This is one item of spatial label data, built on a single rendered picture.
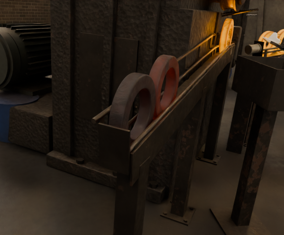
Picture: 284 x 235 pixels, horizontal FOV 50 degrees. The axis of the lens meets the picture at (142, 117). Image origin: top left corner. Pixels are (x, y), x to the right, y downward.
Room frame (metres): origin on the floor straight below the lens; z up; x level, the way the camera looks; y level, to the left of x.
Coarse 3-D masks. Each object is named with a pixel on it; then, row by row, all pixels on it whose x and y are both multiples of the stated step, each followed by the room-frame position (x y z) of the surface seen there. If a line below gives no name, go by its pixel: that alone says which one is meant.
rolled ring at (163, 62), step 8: (160, 56) 0.81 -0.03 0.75; (168, 56) 0.82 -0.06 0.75; (160, 64) 0.78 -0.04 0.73; (168, 64) 0.80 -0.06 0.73; (176, 64) 0.87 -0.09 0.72; (152, 72) 0.77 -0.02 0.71; (160, 72) 0.76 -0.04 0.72; (168, 72) 0.88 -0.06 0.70; (176, 72) 0.87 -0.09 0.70; (160, 80) 0.75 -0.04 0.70; (168, 80) 0.89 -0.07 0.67; (176, 80) 0.88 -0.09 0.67; (160, 88) 0.76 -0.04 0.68; (168, 88) 0.88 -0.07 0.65; (176, 88) 0.89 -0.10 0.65; (160, 96) 0.77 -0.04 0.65; (168, 96) 0.87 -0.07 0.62; (160, 104) 0.77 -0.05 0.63; (168, 104) 0.85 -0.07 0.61; (160, 112) 0.78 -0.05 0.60
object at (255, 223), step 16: (240, 64) 1.17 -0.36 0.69; (256, 64) 1.06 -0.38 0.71; (272, 64) 1.23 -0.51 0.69; (240, 80) 1.15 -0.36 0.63; (256, 80) 1.04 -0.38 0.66; (272, 80) 0.96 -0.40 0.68; (256, 96) 1.02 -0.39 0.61; (272, 96) 0.95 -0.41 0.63; (256, 112) 1.13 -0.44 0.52; (272, 112) 1.09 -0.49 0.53; (256, 128) 1.10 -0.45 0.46; (272, 128) 1.10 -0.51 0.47; (256, 144) 1.08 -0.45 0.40; (256, 160) 1.09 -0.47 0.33; (240, 176) 1.14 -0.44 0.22; (256, 176) 1.09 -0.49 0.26; (240, 192) 1.11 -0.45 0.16; (256, 192) 1.10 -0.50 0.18; (224, 208) 1.20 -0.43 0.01; (240, 208) 1.09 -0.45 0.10; (224, 224) 1.09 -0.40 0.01; (240, 224) 1.09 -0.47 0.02; (256, 224) 1.11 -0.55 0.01
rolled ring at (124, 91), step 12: (120, 84) 0.62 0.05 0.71; (132, 84) 0.61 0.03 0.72; (144, 84) 0.66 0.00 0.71; (120, 96) 0.60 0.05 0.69; (132, 96) 0.61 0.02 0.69; (144, 96) 0.71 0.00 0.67; (120, 108) 0.58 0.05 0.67; (144, 108) 0.72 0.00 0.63; (120, 120) 0.57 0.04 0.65; (144, 120) 0.70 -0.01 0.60; (132, 132) 0.68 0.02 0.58
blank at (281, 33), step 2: (280, 30) 2.10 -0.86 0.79; (282, 30) 2.09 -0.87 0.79; (278, 32) 2.09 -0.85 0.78; (280, 32) 2.08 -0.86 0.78; (282, 32) 2.08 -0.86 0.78; (278, 34) 2.08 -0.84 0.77; (280, 34) 2.07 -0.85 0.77; (282, 34) 2.08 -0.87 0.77; (278, 36) 2.07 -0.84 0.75; (280, 36) 2.07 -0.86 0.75; (282, 36) 2.08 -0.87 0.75; (278, 38) 2.06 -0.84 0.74; (280, 38) 2.07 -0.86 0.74; (282, 38) 2.08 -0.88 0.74; (280, 42) 2.08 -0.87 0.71; (278, 48) 2.07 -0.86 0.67; (278, 52) 2.09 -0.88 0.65; (280, 52) 2.09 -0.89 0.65; (282, 52) 2.10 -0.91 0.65
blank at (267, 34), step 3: (264, 33) 2.01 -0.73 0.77; (267, 33) 2.00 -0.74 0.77; (270, 33) 2.01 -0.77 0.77; (261, 36) 2.00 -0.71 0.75; (264, 36) 1.99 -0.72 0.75; (267, 36) 2.00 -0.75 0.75; (261, 39) 1.99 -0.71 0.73; (264, 42) 1.99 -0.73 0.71; (264, 45) 1.99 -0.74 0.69; (270, 45) 2.04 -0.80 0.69; (273, 45) 2.04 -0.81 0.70; (267, 54) 2.02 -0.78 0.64
